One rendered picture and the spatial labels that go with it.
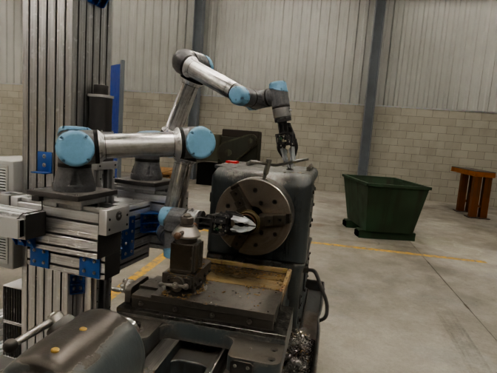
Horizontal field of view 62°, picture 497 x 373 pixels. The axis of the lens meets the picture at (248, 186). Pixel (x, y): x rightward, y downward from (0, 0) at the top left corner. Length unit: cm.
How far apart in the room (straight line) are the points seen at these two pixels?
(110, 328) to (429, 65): 1183
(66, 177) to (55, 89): 45
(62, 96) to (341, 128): 1027
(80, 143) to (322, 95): 1060
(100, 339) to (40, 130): 142
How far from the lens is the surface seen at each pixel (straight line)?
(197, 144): 149
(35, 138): 195
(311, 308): 226
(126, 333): 63
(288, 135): 172
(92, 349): 58
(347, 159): 1172
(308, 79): 1186
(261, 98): 177
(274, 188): 164
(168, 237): 157
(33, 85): 196
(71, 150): 145
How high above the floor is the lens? 141
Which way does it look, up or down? 7 degrees down
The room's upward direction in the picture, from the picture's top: 4 degrees clockwise
